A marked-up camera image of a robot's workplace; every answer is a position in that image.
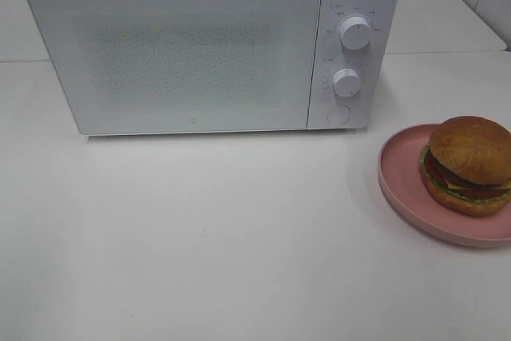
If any round door release button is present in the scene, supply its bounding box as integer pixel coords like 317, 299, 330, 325
327, 105, 351, 125

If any white timer knob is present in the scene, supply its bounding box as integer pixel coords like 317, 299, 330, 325
331, 68, 362, 97

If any white microwave door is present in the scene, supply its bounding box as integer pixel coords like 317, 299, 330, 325
27, 0, 319, 136

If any pink round plate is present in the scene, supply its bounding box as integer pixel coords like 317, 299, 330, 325
378, 124, 510, 248

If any burger with sesame-free bun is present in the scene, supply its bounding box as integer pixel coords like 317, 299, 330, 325
418, 116, 510, 217

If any upper white control knob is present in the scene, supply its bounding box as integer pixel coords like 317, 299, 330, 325
339, 14, 372, 50

